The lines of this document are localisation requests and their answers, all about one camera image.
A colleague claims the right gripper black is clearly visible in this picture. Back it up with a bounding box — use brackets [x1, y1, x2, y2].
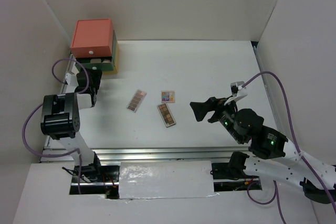
[188, 94, 243, 143]

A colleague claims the coral top drawer box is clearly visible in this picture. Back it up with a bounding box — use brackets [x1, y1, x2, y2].
[70, 18, 114, 58]

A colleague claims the bare peach makeup puff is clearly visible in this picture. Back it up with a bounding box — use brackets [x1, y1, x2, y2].
[90, 58, 102, 63]

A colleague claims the green drawer box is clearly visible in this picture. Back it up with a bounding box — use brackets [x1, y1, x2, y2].
[76, 31, 119, 74]

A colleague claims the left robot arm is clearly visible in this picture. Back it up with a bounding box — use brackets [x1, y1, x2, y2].
[40, 69, 103, 182]

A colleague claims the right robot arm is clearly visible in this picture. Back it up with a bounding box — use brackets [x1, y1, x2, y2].
[190, 97, 335, 204]

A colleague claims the brown eyeshadow palette silver case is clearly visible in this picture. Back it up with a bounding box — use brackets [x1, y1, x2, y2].
[157, 103, 176, 128]

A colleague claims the colourful square eyeshadow palette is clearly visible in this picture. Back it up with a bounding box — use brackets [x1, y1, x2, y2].
[161, 91, 175, 103]

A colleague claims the long pink-brown eyeshadow palette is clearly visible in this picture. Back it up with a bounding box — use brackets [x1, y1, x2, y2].
[126, 90, 146, 113]

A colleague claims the white foil-edged cover panel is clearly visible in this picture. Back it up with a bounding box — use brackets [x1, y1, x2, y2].
[119, 161, 216, 199]

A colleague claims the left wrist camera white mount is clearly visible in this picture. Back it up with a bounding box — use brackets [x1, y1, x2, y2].
[65, 71, 78, 87]

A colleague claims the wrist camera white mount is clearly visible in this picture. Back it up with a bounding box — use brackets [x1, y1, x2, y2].
[65, 71, 78, 87]
[224, 81, 248, 105]

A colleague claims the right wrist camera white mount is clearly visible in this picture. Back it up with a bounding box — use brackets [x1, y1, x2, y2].
[224, 81, 248, 105]

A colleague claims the aluminium table rail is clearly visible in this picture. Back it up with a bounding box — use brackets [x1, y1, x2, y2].
[39, 147, 259, 163]

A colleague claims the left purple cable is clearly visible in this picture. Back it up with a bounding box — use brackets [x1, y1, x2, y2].
[22, 58, 91, 196]

